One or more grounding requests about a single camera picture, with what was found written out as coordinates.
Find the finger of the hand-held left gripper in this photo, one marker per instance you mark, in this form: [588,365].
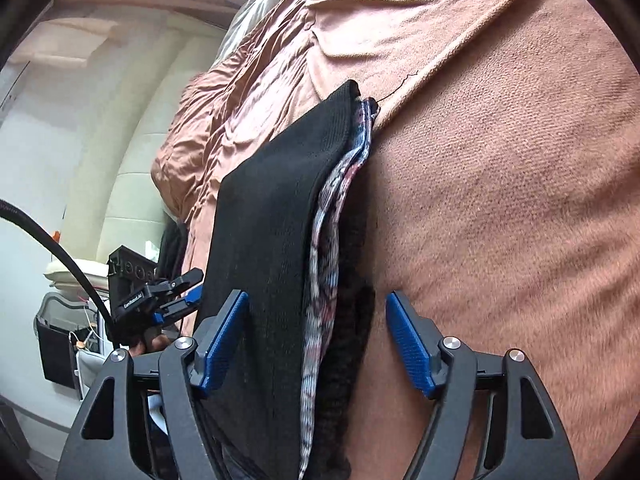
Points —
[182,280]
[180,306]

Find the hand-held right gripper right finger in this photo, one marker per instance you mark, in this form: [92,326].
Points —
[412,345]

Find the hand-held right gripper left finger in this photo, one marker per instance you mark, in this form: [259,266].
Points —
[225,342]

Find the black pants with white print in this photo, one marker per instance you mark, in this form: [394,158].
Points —
[270,235]

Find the paisley patterned pants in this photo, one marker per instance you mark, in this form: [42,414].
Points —
[325,240]

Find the person's left hand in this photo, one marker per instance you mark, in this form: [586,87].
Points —
[152,344]

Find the black fabric pouch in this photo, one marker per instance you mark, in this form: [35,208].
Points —
[172,245]

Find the black storage bin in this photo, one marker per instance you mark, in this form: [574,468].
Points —
[55,355]

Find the cream padded headboard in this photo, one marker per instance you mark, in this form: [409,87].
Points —
[140,125]

